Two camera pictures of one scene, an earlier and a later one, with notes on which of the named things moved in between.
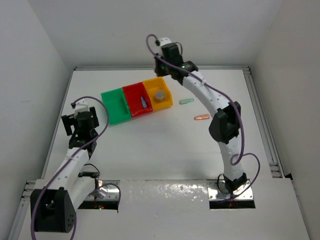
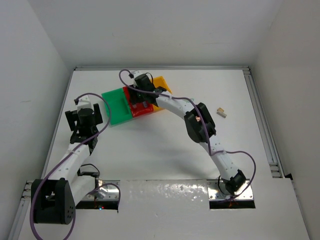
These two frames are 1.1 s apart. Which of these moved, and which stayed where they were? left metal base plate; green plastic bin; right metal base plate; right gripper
Moved: right gripper
Stayed: left metal base plate; right metal base plate; green plastic bin
